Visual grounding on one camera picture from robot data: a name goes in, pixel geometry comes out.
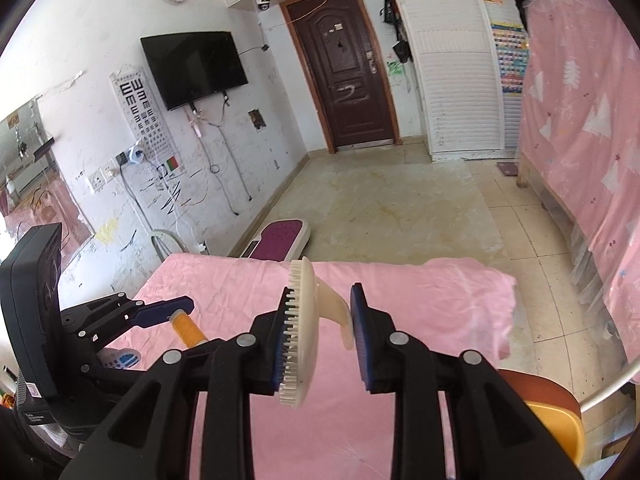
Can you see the white blue cloth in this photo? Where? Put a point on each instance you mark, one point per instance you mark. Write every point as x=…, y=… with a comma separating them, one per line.
x=118, y=359

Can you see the dark brown door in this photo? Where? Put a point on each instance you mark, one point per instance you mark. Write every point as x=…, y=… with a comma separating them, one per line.
x=343, y=66

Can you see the black wall television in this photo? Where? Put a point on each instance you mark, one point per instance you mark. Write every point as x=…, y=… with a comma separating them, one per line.
x=189, y=66

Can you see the pink tree-print bed curtain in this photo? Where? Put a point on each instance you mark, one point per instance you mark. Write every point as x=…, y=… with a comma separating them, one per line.
x=580, y=131

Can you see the eye chart poster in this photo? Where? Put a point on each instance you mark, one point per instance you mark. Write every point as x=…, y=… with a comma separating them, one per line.
x=146, y=121

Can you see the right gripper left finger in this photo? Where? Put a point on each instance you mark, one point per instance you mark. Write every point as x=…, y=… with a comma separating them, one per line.
x=190, y=411

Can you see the colourful wall chart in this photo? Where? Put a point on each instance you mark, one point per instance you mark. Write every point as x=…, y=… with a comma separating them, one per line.
x=512, y=50

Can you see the finger of the blue left gripper seen afar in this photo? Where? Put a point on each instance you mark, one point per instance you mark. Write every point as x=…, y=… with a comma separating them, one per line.
x=165, y=307

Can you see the cream round scalp brush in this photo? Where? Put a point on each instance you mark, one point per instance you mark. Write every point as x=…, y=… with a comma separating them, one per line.
x=308, y=300

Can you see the white louvred wardrobe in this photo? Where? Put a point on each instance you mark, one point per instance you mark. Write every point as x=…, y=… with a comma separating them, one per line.
x=456, y=62

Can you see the wall mirror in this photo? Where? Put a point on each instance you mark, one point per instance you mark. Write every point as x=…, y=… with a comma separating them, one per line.
x=33, y=190

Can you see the pink table cloth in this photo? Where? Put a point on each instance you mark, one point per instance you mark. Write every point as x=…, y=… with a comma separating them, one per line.
x=342, y=431

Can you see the white metal chair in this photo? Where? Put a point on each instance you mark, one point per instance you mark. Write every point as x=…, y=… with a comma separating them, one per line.
x=625, y=375

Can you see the orange trash bin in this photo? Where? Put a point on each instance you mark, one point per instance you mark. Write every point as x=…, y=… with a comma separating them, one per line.
x=555, y=406

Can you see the orange thread spool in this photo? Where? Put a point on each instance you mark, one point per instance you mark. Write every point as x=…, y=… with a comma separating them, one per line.
x=187, y=330

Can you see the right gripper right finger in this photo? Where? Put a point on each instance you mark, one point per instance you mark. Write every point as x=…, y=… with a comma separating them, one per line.
x=455, y=416

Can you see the purple bathroom scale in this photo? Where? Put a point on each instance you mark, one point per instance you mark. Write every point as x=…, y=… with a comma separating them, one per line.
x=280, y=240

